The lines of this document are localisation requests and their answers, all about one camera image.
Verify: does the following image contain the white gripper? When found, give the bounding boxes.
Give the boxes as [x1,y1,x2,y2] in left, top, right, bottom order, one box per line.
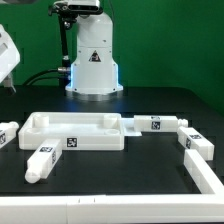
[0,24,20,95]

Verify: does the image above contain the white desk top tray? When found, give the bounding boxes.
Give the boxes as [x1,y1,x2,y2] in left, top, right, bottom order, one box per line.
[18,112,124,151]

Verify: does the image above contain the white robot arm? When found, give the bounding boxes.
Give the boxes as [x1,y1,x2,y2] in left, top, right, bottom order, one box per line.
[49,0,123,101]

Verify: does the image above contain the white sheet with markers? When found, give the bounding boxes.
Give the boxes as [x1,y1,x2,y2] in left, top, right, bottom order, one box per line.
[122,118,141,137]

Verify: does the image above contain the white L-shaped corner fence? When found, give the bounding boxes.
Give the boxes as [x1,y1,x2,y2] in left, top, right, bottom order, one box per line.
[0,150,224,224]

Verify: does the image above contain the black cables at base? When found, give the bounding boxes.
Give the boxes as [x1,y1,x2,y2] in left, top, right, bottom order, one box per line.
[22,67,72,86]

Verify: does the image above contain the black camera on stand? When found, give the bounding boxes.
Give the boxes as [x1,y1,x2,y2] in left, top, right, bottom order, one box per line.
[67,0,101,14]

